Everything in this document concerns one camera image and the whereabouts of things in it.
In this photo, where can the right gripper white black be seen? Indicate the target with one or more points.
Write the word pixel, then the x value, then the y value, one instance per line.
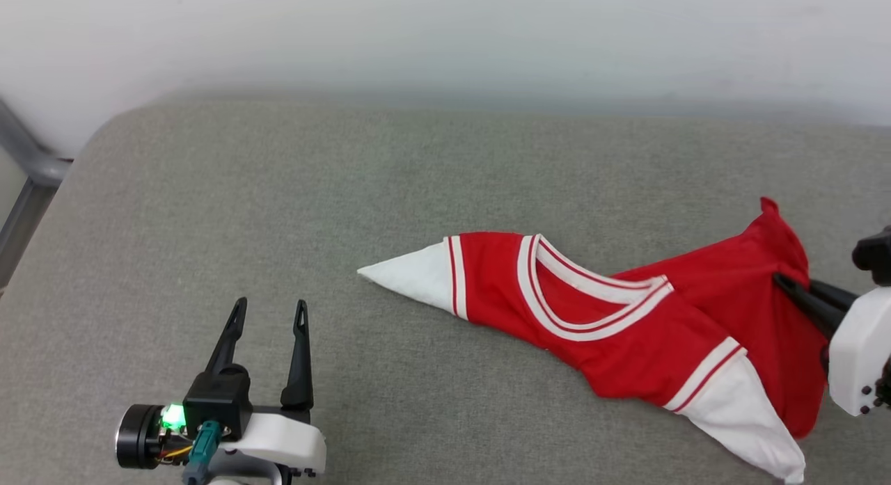
pixel 860 353

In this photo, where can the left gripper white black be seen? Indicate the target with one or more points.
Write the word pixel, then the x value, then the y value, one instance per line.
pixel 282 436

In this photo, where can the red white basketball jersey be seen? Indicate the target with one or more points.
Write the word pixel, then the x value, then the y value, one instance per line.
pixel 626 332

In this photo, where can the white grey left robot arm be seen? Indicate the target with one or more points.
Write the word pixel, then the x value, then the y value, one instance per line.
pixel 243 476

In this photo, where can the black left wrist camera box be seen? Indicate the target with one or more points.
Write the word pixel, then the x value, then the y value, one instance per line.
pixel 217 401

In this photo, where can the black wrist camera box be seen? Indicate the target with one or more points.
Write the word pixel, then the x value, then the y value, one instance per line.
pixel 876 257
pixel 217 401

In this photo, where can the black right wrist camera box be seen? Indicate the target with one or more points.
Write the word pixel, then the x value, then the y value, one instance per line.
pixel 876 257

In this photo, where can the grey metal tube frame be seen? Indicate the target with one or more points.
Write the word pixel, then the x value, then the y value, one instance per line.
pixel 28 172

